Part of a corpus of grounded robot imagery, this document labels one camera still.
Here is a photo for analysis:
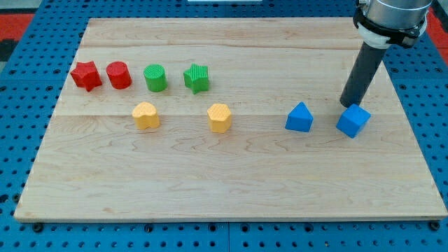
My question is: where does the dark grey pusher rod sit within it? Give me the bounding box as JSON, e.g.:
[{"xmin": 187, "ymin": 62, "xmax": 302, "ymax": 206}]
[{"xmin": 339, "ymin": 42, "xmax": 386, "ymax": 108}]

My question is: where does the blue cube block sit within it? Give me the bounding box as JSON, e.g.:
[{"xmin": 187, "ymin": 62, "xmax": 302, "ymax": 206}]
[{"xmin": 336, "ymin": 104, "xmax": 371, "ymax": 138}]

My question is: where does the blue triangular prism block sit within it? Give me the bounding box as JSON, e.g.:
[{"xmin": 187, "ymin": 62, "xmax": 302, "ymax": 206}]
[{"xmin": 285, "ymin": 101, "xmax": 314, "ymax": 132}]

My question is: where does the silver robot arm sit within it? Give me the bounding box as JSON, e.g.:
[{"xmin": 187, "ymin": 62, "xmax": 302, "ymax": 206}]
[{"xmin": 339, "ymin": 0, "xmax": 432, "ymax": 108}]

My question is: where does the yellow hexagon block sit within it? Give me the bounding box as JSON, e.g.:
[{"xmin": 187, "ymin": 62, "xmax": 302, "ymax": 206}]
[{"xmin": 207, "ymin": 104, "xmax": 232, "ymax": 133}]

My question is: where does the green star block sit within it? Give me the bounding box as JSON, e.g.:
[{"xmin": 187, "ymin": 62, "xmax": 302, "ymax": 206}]
[{"xmin": 183, "ymin": 64, "xmax": 209, "ymax": 95}]

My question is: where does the green cylinder block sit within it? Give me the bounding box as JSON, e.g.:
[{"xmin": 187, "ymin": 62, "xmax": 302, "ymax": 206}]
[{"xmin": 143, "ymin": 64, "xmax": 167, "ymax": 92}]

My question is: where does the wooden board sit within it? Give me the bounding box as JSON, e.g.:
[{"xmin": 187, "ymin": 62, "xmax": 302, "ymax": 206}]
[{"xmin": 14, "ymin": 17, "xmax": 447, "ymax": 223}]

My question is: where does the yellow heart block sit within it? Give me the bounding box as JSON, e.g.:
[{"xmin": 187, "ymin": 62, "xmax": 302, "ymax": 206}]
[{"xmin": 132, "ymin": 101, "xmax": 160, "ymax": 130}]

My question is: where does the red cylinder block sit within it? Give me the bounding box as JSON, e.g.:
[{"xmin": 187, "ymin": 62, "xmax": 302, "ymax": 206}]
[{"xmin": 106, "ymin": 61, "xmax": 132, "ymax": 90}]

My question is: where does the red star block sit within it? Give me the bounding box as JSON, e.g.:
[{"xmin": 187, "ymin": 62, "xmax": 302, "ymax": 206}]
[{"xmin": 70, "ymin": 61, "xmax": 102, "ymax": 92}]

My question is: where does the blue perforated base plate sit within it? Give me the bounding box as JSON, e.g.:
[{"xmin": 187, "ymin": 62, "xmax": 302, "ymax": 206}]
[{"xmin": 1, "ymin": 1, "xmax": 447, "ymax": 251}]

